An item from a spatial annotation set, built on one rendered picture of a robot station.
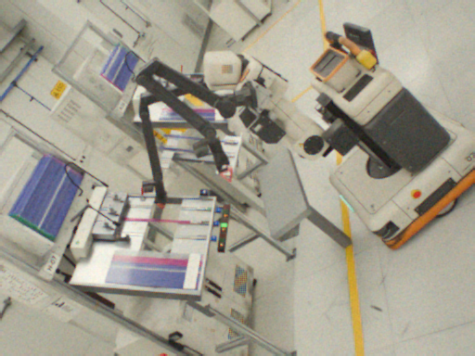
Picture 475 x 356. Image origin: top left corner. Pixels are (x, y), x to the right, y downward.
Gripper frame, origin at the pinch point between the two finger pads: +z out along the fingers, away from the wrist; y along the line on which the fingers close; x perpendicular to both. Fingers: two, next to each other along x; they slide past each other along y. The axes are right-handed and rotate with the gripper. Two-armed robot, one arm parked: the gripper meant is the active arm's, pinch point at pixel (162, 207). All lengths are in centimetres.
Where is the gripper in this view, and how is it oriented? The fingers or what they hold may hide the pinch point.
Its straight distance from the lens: 282.5
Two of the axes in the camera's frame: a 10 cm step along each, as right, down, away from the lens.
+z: 0.9, 7.2, 6.8
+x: 9.8, 0.6, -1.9
